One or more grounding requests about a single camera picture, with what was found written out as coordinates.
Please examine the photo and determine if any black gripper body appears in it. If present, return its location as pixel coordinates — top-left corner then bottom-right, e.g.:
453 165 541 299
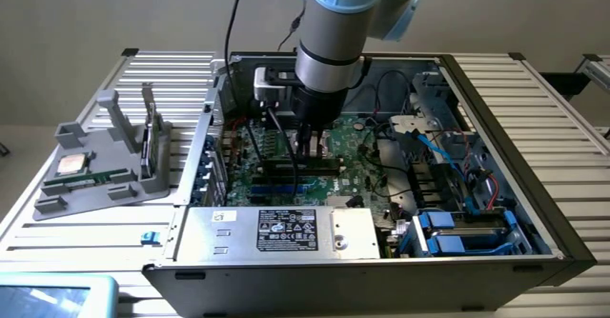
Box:
290 86 349 130

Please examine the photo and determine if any black RAM slot bank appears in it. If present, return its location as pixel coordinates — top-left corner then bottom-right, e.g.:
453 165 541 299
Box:
262 156 345 177

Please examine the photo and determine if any thick black camera cable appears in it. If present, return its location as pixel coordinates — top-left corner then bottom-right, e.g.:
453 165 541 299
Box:
259 99 303 199

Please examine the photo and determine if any short black connector cable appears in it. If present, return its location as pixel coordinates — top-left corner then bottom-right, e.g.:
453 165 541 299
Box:
278 5 307 53

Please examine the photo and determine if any neighbouring metal slat table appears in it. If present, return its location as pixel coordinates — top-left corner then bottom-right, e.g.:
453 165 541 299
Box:
578 53 610 94

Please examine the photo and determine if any graphics card with bracket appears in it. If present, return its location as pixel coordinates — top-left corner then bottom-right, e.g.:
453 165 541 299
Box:
139 81 164 182

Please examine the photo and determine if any grey parts rack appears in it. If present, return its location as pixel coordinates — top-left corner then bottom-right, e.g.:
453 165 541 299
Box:
32 89 175 222

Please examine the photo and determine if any blue SATA wire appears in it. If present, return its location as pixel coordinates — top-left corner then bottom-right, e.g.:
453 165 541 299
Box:
411 127 481 216

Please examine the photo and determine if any green RAM stick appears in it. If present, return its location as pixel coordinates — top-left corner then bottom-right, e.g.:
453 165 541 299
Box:
43 169 131 189

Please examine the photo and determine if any blue disk bay carrier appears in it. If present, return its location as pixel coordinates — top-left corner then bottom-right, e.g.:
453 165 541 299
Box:
415 209 522 259

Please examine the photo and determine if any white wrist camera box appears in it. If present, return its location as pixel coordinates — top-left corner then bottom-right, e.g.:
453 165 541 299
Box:
254 66 301 101

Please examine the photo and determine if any CPU chip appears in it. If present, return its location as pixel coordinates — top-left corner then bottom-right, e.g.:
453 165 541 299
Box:
55 151 98 174

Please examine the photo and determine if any silver power supply unit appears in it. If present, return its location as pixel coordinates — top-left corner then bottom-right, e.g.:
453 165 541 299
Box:
172 205 381 262

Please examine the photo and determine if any blue teach pendant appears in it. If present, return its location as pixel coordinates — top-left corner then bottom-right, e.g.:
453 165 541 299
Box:
0 273 122 318

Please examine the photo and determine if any red wire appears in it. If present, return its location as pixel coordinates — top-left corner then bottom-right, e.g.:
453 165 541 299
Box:
483 169 502 198

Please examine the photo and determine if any open black PC case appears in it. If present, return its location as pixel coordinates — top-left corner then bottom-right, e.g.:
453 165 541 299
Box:
142 51 600 318

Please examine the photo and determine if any blue expansion slot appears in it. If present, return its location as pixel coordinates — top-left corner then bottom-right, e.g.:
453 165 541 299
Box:
249 184 307 195

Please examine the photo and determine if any black looped wire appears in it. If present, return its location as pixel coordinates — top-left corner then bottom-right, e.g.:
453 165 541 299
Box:
362 69 414 123

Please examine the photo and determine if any green motherboard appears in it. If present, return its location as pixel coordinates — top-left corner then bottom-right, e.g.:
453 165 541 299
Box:
217 112 399 214

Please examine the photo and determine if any metal drive cage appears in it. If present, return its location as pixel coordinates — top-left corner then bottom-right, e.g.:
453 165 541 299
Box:
389 70 478 162

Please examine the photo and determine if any silver CPU socket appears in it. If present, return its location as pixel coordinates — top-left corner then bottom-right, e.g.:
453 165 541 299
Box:
285 127 338 159

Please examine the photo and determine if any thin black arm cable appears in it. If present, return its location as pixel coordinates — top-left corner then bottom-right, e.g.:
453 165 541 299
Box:
223 0 250 119

